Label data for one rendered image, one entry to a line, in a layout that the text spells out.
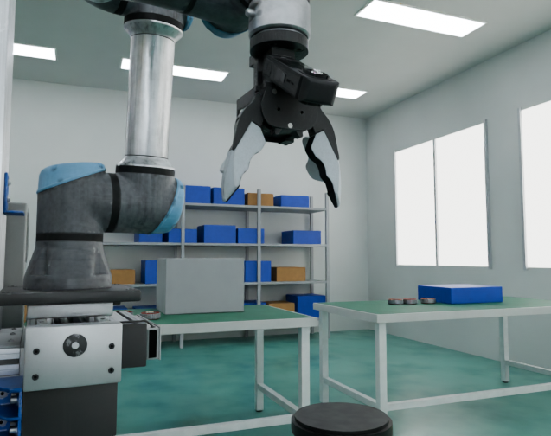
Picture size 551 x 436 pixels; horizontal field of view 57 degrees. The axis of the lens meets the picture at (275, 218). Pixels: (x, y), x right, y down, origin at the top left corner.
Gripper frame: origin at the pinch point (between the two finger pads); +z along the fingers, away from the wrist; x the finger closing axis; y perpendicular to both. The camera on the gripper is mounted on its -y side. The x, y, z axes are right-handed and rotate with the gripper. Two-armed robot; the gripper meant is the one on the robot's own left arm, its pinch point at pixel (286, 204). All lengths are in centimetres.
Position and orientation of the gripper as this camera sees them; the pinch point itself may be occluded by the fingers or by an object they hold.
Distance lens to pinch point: 57.7
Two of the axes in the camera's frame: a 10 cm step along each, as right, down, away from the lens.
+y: -4.3, 0.7, 9.0
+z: 0.0, 10.0, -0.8
